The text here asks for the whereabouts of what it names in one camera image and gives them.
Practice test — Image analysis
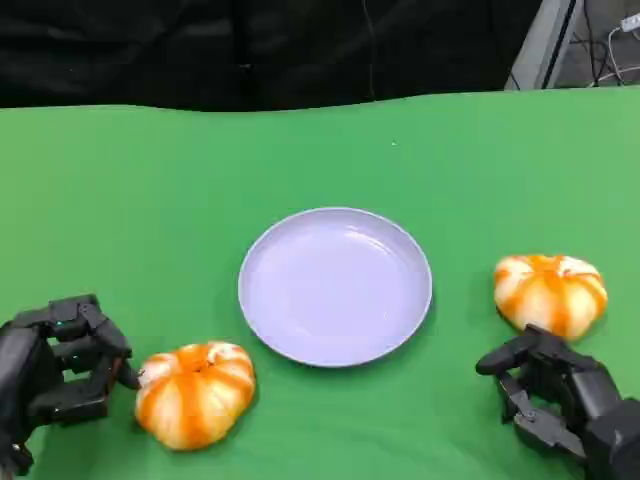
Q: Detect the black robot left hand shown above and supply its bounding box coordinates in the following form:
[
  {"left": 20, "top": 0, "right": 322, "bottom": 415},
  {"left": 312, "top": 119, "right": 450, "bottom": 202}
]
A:
[{"left": 0, "top": 293, "right": 142, "bottom": 442}]

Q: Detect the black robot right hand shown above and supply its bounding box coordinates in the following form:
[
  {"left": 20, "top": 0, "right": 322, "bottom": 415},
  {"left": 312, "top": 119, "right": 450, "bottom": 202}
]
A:
[{"left": 474, "top": 323, "right": 640, "bottom": 480}]

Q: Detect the orange and white bread roll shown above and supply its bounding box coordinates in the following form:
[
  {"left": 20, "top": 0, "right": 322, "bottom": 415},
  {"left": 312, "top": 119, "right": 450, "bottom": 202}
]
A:
[
  {"left": 134, "top": 341, "right": 258, "bottom": 452},
  {"left": 493, "top": 254, "right": 610, "bottom": 343}
]

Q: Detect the green table cloth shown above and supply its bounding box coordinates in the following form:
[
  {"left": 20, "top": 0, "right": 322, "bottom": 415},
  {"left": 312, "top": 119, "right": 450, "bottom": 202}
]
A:
[{"left": 0, "top": 83, "right": 640, "bottom": 480}]

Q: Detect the lilac plate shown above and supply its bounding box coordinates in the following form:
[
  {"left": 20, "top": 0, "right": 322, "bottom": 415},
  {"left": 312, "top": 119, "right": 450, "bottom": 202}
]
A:
[{"left": 237, "top": 206, "right": 434, "bottom": 370}]

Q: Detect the black backdrop curtain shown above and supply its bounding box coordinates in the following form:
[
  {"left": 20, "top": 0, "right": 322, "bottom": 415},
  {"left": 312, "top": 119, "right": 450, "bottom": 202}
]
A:
[{"left": 0, "top": 0, "right": 545, "bottom": 113}]

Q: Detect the white charging cable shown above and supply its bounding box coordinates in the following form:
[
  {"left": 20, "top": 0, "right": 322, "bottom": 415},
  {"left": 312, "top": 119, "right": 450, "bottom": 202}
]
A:
[{"left": 589, "top": 24, "right": 640, "bottom": 87}]

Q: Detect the grey metal frame panel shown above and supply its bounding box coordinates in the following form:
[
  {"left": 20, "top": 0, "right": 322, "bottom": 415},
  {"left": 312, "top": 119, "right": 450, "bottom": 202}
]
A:
[{"left": 503, "top": 0, "right": 595, "bottom": 92}]

